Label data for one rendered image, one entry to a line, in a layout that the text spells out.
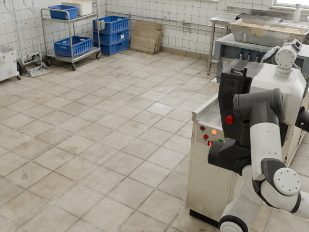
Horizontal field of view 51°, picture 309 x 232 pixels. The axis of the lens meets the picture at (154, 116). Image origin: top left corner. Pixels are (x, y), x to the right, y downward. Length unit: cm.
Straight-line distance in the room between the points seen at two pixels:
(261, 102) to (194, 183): 138
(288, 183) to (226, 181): 129
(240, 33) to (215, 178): 111
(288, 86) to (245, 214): 68
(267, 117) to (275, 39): 155
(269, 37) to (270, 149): 165
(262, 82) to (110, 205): 180
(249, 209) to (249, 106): 64
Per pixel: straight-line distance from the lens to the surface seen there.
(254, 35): 261
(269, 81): 124
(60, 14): 542
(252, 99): 111
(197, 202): 247
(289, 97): 122
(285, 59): 126
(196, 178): 235
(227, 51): 275
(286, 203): 101
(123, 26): 647
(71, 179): 300
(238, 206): 162
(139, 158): 319
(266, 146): 103
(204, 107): 216
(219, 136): 206
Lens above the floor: 182
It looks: 27 degrees down
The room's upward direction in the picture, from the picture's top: 2 degrees clockwise
